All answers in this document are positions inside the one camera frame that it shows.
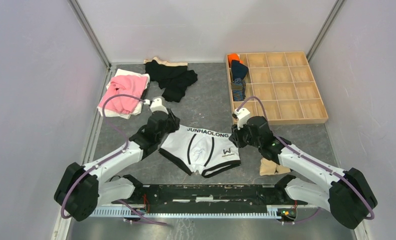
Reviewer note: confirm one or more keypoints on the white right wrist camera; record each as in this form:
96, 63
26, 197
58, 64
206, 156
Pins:
242, 115

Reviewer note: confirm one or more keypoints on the beige garment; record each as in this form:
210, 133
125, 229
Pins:
270, 168

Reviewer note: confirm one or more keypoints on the orange rolled garment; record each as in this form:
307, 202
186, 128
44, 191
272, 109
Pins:
233, 57

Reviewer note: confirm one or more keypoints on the pink garment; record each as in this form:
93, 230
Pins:
132, 85

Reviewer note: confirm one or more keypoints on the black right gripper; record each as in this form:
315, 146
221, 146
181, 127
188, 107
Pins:
235, 136

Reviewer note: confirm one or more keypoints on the white black garment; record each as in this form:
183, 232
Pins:
200, 150

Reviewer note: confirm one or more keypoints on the navy striped boxer underwear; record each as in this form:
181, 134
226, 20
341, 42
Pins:
238, 87

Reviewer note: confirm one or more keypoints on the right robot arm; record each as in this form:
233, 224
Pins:
346, 194

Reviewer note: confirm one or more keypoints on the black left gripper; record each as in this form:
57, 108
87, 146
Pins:
174, 122

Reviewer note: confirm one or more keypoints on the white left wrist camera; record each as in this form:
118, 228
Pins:
156, 104

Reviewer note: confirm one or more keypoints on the navy rolled garment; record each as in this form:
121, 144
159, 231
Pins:
239, 70

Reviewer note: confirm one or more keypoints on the black underwear pile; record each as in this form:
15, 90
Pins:
173, 77

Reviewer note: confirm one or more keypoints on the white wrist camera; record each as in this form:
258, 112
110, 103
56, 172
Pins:
156, 104
242, 115

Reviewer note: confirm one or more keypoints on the wooden compartment tray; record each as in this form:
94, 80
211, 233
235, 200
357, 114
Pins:
280, 85

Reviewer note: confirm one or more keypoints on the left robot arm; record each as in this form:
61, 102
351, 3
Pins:
83, 188

